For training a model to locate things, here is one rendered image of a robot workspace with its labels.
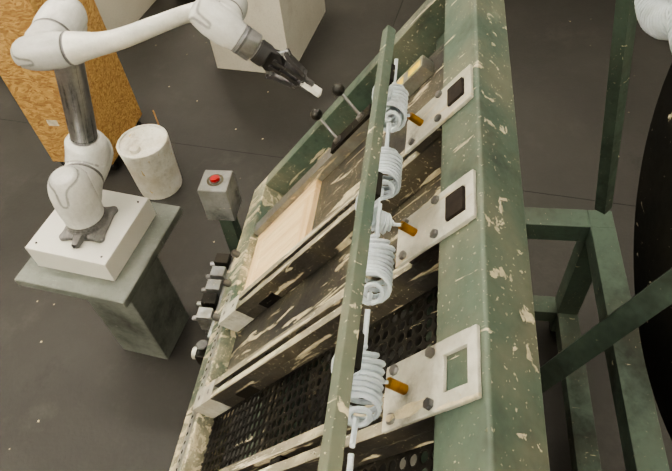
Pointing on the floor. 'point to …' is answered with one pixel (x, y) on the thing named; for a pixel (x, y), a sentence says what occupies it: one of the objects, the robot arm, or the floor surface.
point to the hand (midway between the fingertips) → (311, 87)
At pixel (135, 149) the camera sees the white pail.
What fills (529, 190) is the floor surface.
